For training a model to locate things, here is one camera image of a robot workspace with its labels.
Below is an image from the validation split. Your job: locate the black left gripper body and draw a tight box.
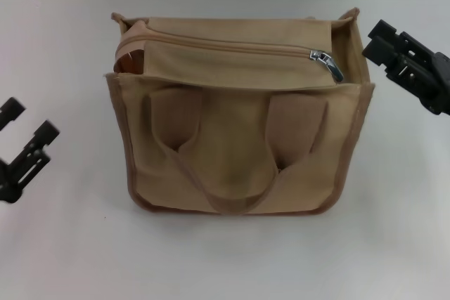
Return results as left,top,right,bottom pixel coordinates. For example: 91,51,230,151
0,159,25,205

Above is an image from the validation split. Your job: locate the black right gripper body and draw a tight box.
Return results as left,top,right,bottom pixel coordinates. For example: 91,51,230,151
409,50,450,117

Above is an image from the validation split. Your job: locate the khaki canvas food bag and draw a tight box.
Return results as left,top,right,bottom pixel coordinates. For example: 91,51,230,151
103,7,376,216

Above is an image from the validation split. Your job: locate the silver metal zipper pull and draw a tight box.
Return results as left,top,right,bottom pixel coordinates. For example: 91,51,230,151
309,50,345,83

